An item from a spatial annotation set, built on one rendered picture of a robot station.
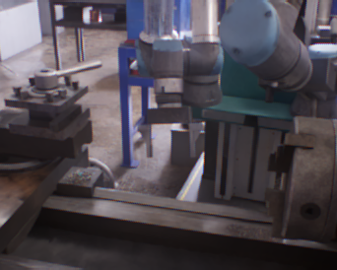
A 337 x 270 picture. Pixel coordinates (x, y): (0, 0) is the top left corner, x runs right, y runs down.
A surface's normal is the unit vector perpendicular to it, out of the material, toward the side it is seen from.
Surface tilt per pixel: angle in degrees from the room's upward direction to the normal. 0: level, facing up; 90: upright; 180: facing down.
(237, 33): 64
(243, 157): 90
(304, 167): 50
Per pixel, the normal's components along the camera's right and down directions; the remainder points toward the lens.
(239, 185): -0.31, 0.43
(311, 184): -0.19, 0.01
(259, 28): -0.60, -0.11
